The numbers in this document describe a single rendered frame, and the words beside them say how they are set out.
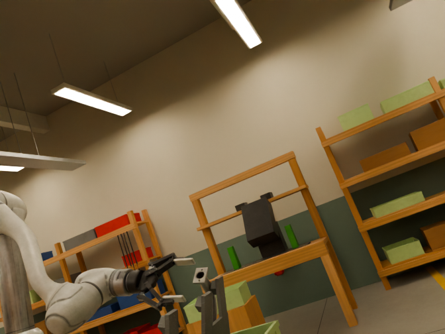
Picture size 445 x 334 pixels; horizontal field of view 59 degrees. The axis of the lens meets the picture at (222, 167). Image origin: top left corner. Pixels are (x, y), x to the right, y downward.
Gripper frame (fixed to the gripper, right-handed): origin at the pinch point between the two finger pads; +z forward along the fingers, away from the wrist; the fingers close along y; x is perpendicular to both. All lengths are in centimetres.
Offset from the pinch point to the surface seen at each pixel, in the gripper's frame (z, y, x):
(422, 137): 132, 354, 247
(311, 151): -9, 395, 275
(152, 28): -210, 494, 72
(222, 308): 10.5, -5.8, 7.9
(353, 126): 54, 369, 224
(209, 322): 12.7, -16.6, -3.8
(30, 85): -415, 428, 84
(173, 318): 11.1, -24.2, -20.2
